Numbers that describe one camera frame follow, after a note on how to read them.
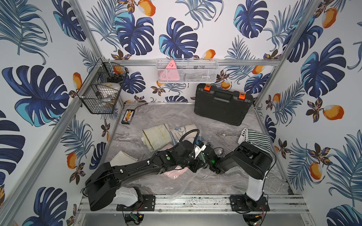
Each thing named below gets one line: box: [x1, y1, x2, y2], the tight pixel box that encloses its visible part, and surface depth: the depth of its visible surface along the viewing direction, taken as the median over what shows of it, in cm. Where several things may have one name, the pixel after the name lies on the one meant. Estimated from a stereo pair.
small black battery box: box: [121, 109, 136, 125], surface depth 115 cm
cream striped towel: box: [140, 123, 173, 152], surface depth 99 cm
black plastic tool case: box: [194, 83, 254, 127], surface depth 94 cm
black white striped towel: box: [238, 128, 275, 156], surface depth 99 cm
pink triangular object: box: [159, 59, 181, 82], surface depth 92 cm
